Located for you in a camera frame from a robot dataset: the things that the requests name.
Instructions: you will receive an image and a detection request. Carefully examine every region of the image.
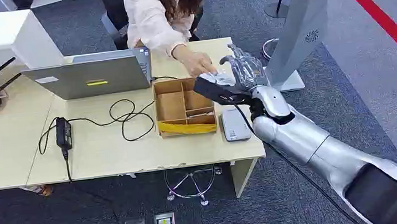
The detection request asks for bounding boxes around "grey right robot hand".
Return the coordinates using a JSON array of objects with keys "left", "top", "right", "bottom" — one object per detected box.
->
[{"left": 217, "top": 39, "right": 271, "bottom": 96}]

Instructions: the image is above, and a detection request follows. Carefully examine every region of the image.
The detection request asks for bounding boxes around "person's hand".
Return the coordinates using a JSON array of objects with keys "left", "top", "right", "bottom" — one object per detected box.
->
[{"left": 171, "top": 41, "right": 218, "bottom": 80}]

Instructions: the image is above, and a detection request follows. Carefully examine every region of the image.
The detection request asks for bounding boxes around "small pale grey device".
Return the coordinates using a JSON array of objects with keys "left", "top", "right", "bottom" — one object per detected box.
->
[{"left": 219, "top": 106, "right": 253, "bottom": 143}]

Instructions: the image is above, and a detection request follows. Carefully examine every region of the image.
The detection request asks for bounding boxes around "grey kiosk stand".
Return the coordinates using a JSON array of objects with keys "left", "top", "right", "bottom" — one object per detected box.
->
[{"left": 257, "top": 0, "right": 341, "bottom": 95}]

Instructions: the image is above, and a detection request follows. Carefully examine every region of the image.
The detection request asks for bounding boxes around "wooden card box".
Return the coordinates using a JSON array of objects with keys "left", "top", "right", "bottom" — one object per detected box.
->
[{"left": 151, "top": 75, "right": 219, "bottom": 140}]

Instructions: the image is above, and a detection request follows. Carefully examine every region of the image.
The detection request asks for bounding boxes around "person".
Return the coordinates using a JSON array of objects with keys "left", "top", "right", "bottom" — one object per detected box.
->
[{"left": 122, "top": 0, "right": 218, "bottom": 85}]

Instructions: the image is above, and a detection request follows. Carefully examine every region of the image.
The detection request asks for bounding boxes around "chrome stool base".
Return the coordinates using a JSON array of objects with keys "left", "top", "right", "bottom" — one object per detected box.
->
[{"left": 163, "top": 163, "right": 227, "bottom": 211}]

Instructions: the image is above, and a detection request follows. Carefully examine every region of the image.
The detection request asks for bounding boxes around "grey laptop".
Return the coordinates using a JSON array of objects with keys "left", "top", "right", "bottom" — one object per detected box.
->
[{"left": 19, "top": 46, "right": 155, "bottom": 105}]

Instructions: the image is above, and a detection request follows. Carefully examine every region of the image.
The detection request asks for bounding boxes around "black power adapter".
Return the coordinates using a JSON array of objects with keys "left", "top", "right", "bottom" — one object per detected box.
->
[{"left": 53, "top": 116, "right": 74, "bottom": 152}]

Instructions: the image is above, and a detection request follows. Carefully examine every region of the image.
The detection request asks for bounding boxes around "pale wooden desk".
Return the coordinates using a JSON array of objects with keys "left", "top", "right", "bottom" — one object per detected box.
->
[{"left": 0, "top": 34, "right": 271, "bottom": 224}]

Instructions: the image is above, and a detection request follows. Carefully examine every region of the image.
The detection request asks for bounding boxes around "chrome ring base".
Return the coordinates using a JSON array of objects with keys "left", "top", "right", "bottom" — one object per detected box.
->
[{"left": 259, "top": 37, "right": 283, "bottom": 63}]

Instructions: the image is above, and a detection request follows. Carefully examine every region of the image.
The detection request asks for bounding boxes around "black power cable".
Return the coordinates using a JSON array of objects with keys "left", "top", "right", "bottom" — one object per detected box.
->
[{"left": 32, "top": 74, "right": 195, "bottom": 224}]

